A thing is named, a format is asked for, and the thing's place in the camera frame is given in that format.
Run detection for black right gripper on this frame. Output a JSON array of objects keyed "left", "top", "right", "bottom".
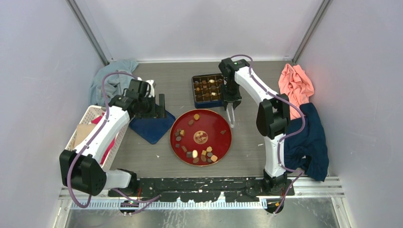
[{"left": 220, "top": 81, "right": 242, "bottom": 109}]

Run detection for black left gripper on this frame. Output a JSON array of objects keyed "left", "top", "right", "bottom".
[{"left": 136, "top": 94, "right": 166, "bottom": 119}]

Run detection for metal tongs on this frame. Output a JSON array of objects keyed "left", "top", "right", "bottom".
[{"left": 226, "top": 103, "right": 235, "bottom": 128}]

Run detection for blue box lid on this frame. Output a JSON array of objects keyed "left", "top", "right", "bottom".
[{"left": 128, "top": 111, "right": 176, "bottom": 144}]

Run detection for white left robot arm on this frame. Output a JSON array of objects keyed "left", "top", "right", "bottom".
[{"left": 59, "top": 79, "right": 166, "bottom": 196}]

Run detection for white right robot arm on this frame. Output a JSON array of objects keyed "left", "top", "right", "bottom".
[{"left": 219, "top": 57, "right": 290, "bottom": 195}]

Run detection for blue chocolate box with dividers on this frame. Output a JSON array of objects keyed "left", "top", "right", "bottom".
[{"left": 191, "top": 74, "right": 224, "bottom": 109}]

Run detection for white oval chocolate bottom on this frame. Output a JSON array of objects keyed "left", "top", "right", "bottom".
[{"left": 192, "top": 150, "right": 198, "bottom": 158}]

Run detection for caramel cube chocolate bottom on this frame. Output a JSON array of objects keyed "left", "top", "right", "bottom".
[{"left": 211, "top": 155, "right": 218, "bottom": 162}]

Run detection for red round tray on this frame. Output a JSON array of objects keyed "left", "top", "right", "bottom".
[{"left": 169, "top": 109, "right": 232, "bottom": 167}]

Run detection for light blue cloth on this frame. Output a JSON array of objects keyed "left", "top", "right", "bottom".
[{"left": 88, "top": 60, "right": 138, "bottom": 106}]

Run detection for pink cloth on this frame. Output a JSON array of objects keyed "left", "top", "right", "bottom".
[{"left": 278, "top": 64, "right": 315, "bottom": 108}]

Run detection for magenta cloth in basket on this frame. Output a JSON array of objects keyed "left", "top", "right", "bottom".
[{"left": 90, "top": 112, "right": 115, "bottom": 165}]

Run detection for white perforated basket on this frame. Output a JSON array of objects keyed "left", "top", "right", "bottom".
[{"left": 65, "top": 105, "right": 130, "bottom": 171}]

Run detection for tan cloth in basket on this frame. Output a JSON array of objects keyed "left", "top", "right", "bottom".
[{"left": 73, "top": 123, "right": 96, "bottom": 148}]

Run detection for dark navy cloth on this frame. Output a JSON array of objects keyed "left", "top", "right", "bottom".
[{"left": 284, "top": 103, "right": 329, "bottom": 181}]

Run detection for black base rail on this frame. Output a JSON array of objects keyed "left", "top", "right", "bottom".
[{"left": 120, "top": 177, "right": 291, "bottom": 203}]

